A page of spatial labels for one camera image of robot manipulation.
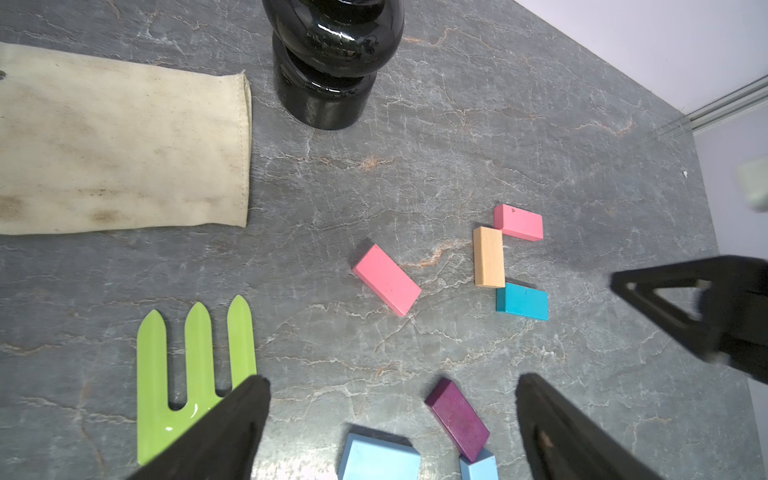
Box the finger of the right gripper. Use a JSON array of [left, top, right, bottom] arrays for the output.
[[610, 255, 767, 384]]

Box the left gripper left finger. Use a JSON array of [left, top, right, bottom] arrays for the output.
[[131, 375, 271, 480]]

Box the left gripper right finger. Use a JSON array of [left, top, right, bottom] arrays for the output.
[[515, 373, 659, 479]]

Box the light blue block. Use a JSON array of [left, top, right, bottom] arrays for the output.
[[459, 449, 499, 480], [337, 425, 422, 480]]

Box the teal block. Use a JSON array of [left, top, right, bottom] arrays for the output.
[[496, 283, 549, 321]]

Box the pink block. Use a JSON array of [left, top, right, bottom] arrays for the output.
[[353, 245, 422, 317], [494, 204, 544, 241]]

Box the tan wooden block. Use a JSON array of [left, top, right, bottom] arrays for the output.
[[473, 226, 506, 289]]

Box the purple block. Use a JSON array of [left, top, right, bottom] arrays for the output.
[[425, 377, 490, 462]]

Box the beige garden glove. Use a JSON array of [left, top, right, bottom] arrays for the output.
[[1, 43, 252, 235]]

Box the green garden fork wooden handle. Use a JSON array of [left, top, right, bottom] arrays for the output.
[[137, 295, 258, 466]]

